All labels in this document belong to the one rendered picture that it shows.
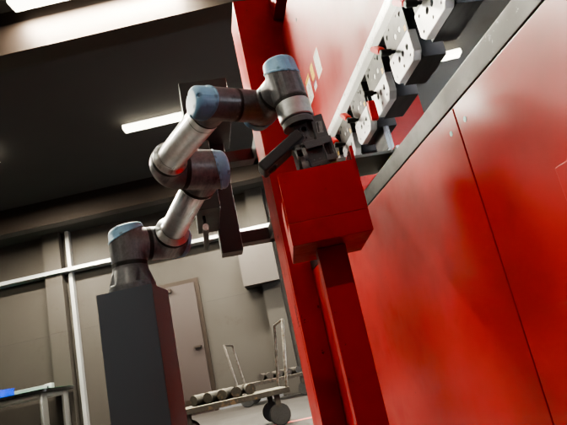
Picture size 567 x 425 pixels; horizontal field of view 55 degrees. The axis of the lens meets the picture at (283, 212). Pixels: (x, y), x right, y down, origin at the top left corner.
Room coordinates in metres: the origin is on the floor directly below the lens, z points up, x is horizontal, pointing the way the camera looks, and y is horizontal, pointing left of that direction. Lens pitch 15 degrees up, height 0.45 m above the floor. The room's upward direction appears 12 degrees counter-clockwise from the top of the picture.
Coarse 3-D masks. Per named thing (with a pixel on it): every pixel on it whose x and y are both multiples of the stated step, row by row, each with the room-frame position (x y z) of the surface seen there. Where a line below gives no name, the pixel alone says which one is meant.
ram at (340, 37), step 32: (288, 0) 2.20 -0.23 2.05; (320, 0) 1.78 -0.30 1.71; (352, 0) 1.50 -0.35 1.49; (384, 0) 1.30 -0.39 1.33; (288, 32) 2.34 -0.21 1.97; (320, 32) 1.88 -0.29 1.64; (352, 32) 1.57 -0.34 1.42; (352, 64) 1.64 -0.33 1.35; (320, 96) 2.08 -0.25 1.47; (352, 96) 1.72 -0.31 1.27
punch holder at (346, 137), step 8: (352, 112) 1.81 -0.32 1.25; (344, 128) 1.87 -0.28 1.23; (352, 128) 1.81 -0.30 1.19; (344, 136) 1.90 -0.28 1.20; (352, 136) 1.81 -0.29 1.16; (352, 144) 1.84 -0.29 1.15; (360, 144) 1.81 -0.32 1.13; (344, 152) 1.93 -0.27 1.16; (360, 152) 1.82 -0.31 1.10; (368, 152) 1.82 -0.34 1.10
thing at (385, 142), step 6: (384, 126) 1.61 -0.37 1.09; (378, 132) 1.66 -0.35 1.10; (384, 132) 1.61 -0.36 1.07; (390, 132) 1.62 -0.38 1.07; (378, 138) 1.67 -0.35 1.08; (384, 138) 1.63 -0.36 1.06; (390, 138) 1.62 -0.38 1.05; (378, 144) 1.69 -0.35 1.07; (384, 144) 1.64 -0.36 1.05; (390, 144) 1.61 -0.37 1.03; (378, 150) 1.70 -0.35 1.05; (384, 150) 1.65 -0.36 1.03
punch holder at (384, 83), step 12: (372, 60) 1.47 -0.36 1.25; (384, 60) 1.41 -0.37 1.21; (372, 72) 1.50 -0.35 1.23; (384, 72) 1.42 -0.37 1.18; (372, 84) 1.52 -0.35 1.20; (384, 84) 1.44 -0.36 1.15; (396, 84) 1.42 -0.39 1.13; (372, 96) 1.54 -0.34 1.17; (384, 96) 1.45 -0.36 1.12; (396, 96) 1.43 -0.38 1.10; (408, 96) 1.44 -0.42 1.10; (384, 108) 1.48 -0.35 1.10; (396, 108) 1.50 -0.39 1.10
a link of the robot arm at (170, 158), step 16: (192, 96) 1.06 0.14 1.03; (208, 96) 1.05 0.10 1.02; (224, 96) 1.07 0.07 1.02; (240, 96) 1.09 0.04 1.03; (192, 112) 1.07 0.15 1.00; (208, 112) 1.07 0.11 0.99; (224, 112) 1.09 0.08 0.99; (240, 112) 1.11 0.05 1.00; (176, 128) 1.21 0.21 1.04; (192, 128) 1.15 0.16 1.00; (208, 128) 1.14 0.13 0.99; (160, 144) 1.35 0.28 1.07; (176, 144) 1.23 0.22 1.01; (192, 144) 1.21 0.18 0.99; (160, 160) 1.33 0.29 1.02; (176, 160) 1.30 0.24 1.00; (160, 176) 1.38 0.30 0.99; (176, 176) 1.39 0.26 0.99
